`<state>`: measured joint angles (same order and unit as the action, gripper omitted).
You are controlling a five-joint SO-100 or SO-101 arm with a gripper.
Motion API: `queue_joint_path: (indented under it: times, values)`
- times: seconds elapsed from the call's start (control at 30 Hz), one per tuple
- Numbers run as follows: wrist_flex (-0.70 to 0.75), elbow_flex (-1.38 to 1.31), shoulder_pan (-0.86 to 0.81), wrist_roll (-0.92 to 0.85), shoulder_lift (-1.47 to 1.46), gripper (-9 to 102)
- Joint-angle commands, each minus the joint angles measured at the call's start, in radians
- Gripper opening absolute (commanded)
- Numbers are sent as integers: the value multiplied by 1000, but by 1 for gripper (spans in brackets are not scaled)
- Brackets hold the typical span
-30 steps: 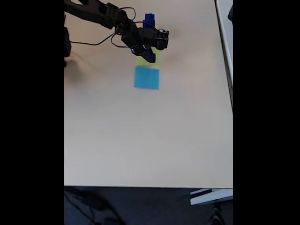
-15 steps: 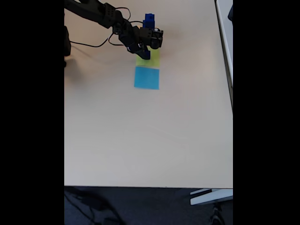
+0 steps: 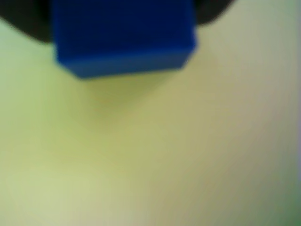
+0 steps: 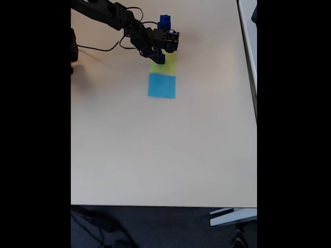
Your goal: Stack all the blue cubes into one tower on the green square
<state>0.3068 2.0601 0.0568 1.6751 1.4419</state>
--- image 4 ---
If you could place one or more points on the small blue cube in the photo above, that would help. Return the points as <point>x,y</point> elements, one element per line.
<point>162,55</point>

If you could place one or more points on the tiny blue cube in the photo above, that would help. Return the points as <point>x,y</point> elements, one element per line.
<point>165,17</point>

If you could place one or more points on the green paper square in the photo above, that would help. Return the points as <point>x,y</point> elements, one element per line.
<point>170,64</point>

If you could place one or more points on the light blue paper square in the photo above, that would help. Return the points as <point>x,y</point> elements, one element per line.
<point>161,86</point>

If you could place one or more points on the large blue cube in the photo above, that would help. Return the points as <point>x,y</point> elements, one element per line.
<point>164,25</point>

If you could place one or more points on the medium blue cube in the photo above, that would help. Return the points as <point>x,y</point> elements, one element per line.
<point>161,21</point>

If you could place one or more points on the white neighbouring desk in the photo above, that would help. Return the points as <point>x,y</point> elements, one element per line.
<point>249,38</point>

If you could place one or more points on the dark blue object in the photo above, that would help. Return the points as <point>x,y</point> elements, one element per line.
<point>254,14</point>

